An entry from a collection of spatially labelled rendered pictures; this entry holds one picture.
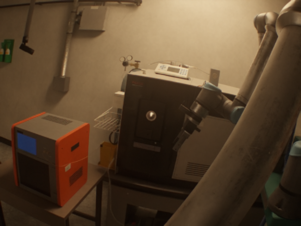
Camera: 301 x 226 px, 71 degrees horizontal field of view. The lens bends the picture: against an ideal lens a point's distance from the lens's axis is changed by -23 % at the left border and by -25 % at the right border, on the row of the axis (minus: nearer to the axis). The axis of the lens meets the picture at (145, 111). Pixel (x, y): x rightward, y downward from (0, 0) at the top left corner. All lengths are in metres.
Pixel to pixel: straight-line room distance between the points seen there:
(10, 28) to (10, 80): 0.81
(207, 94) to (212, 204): 1.01
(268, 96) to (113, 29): 2.71
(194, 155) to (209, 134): 0.17
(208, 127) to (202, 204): 1.42
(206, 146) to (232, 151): 1.43
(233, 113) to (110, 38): 2.05
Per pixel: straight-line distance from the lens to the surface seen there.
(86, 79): 3.08
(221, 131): 1.71
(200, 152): 1.75
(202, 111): 1.27
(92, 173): 1.93
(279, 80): 0.35
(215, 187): 0.30
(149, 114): 1.71
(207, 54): 2.79
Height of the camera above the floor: 1.60
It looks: 13 degrees down
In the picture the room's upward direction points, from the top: 9 degrees clockwise
